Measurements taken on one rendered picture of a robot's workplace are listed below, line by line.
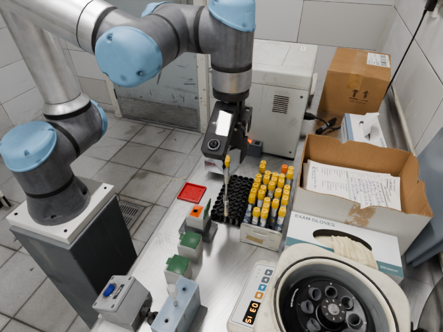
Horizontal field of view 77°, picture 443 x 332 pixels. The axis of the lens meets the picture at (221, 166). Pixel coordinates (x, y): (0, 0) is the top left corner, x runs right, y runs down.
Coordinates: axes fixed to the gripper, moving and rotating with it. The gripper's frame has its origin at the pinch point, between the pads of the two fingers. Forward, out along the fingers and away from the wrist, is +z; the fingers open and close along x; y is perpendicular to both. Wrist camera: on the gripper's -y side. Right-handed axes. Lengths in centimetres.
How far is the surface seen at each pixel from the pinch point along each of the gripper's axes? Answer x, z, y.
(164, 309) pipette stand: 2.1, 7.5, -29.7
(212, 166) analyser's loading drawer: 9.1, 13.4, 15.4
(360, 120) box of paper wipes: -36, 12, 56
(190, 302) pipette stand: -1.5, 8.7, -26.7
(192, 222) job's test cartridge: 6.3, 12.0, -7.4
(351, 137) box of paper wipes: -32, 12, 43
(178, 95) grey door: 92, 69, 159
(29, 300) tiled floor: 102, 105, -16
